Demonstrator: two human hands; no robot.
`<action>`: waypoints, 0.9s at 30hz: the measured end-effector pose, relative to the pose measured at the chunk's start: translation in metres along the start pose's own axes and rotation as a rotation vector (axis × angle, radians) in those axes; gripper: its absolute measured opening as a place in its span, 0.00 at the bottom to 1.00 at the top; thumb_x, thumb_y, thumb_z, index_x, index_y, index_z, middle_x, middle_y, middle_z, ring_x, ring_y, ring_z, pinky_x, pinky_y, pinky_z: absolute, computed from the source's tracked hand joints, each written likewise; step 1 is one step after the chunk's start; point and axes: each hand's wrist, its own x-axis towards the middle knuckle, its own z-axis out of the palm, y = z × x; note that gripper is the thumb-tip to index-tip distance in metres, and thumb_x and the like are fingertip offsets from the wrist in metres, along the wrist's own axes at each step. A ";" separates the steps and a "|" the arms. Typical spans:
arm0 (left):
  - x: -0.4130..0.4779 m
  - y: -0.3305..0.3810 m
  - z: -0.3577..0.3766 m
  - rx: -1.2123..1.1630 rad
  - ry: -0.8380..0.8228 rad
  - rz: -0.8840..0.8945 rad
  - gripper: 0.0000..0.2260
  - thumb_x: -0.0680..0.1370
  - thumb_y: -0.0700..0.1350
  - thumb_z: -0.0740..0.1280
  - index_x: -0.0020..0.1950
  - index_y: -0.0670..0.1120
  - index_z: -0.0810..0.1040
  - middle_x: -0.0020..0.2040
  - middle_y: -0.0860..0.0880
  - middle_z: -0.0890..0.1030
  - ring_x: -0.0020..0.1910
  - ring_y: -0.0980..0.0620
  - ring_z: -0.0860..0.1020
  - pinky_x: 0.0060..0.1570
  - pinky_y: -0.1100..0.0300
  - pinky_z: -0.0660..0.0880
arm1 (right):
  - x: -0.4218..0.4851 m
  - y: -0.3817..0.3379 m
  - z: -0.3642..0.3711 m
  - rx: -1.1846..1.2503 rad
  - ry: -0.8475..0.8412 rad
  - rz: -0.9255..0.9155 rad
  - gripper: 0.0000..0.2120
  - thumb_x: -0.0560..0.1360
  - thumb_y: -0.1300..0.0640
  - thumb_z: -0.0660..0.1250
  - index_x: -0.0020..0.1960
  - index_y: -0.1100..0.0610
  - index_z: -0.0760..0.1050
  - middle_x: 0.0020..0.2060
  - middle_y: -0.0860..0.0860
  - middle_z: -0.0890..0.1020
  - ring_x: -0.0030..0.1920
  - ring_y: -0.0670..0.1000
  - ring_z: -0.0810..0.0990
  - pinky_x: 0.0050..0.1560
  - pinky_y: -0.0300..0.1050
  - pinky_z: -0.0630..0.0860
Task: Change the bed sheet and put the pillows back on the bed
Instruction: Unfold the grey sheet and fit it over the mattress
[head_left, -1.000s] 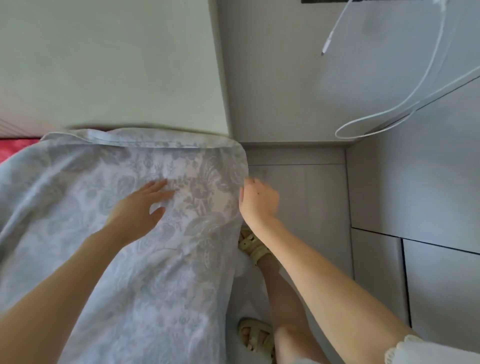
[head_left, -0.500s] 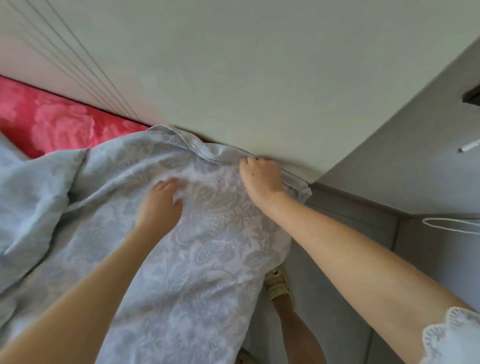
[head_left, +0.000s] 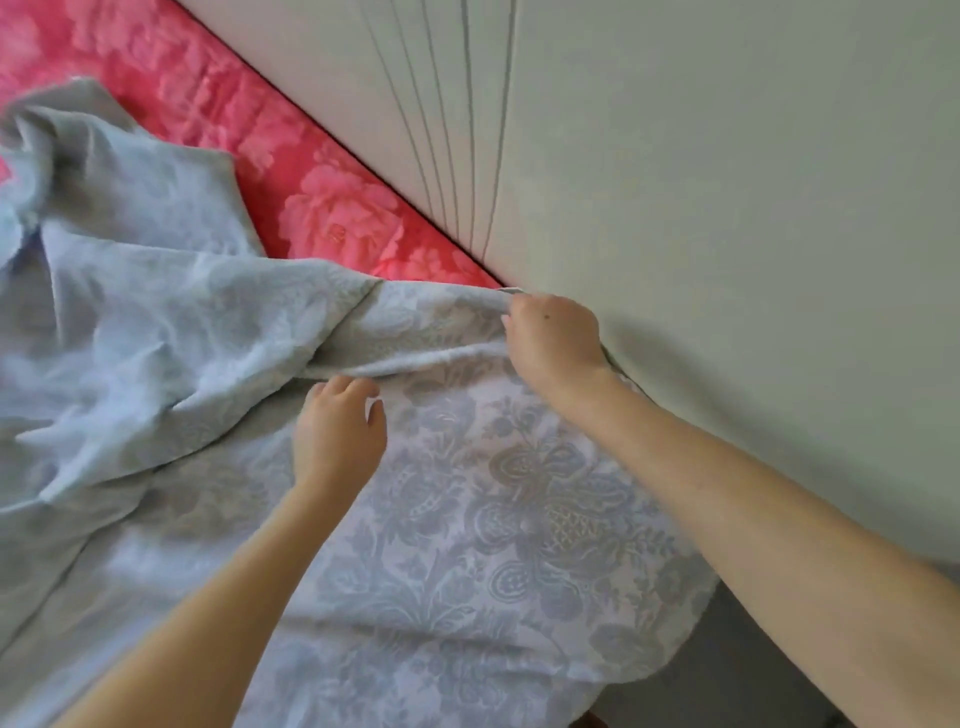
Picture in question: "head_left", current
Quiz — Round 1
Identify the person's right hand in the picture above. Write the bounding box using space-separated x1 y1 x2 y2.
501 292 618 416

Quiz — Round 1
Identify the person's left hand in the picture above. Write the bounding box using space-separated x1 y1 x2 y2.
292 375 390 513

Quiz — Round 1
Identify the blue-grey cloth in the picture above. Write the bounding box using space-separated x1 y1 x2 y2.
0 78 722 728

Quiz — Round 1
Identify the person's right forearm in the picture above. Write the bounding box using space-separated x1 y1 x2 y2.
574 372 960 728

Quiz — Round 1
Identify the person's left forearm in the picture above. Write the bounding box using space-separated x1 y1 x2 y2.
60 487 356 728

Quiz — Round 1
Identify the red floral mattress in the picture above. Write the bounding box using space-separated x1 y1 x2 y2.
0 0 504 290

